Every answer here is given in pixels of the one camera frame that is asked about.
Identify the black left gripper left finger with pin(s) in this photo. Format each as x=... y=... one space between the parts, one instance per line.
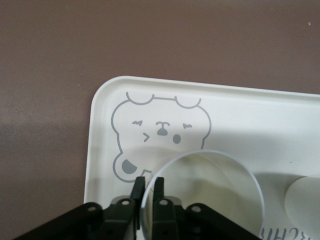
x=125 y=217

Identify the white tray with bear print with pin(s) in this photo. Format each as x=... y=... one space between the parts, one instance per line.
x=225 y=112

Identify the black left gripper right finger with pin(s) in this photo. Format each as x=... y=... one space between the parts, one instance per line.
x=166 y=220

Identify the white plastic cup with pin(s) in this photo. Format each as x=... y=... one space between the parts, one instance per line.
x=200 y=180
x=307 y=200

